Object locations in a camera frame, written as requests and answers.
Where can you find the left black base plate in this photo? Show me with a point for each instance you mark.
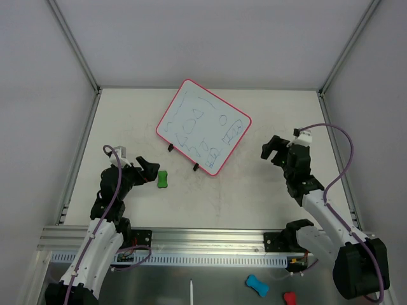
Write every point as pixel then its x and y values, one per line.
pixel 137 237

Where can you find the blue eraser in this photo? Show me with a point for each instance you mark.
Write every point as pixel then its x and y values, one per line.
pixel 261 288

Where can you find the whiteboard wire stand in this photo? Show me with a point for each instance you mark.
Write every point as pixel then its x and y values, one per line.
pixel 171 148

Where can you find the right aluminium frame post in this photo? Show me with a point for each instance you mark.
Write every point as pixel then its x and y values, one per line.
pixel 351 41

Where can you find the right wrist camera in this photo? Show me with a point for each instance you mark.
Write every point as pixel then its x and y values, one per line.
pixel 301 137

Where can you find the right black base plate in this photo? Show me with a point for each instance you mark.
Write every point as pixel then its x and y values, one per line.
pixel 276 243

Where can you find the aluminium mounting rail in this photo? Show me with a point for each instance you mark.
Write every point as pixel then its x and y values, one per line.
pixel 168 240

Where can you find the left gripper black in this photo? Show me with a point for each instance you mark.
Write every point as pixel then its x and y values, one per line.
pixel 137 173

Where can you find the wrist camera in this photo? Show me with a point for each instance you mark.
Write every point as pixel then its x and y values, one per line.
pixel 301 137
pixel 120 155

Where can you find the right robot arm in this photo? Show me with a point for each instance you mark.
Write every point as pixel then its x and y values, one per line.
pixel 359 263

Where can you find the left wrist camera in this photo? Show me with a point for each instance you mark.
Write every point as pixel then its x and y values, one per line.
pixel 120 155

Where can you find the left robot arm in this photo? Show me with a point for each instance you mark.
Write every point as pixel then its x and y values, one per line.
pixel 109 233

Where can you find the left aluminium frame post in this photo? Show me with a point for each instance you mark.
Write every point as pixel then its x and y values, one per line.
pixel 72 42

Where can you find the green whiteboard eraser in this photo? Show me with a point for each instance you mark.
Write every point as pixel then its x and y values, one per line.
pixel 162 179

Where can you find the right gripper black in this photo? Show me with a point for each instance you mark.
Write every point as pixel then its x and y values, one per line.
pixel 283 152

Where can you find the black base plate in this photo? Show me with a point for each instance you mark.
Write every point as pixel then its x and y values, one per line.
pixel 137 237
pixel 276 243

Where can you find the red eraser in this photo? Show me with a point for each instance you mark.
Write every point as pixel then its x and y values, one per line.
pixel 290 298

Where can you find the white marker pen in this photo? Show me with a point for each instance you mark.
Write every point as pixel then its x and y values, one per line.
pixel 191 293

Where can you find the pink framed whiteboard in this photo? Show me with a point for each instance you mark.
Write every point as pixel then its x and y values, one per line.
pixel 203 127

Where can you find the aluminium frame post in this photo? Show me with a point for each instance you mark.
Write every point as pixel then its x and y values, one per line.
pixel 351 41
pixel 72 42

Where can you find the slotted white cable duct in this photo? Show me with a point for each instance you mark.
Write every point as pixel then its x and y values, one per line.
pixel 261 261

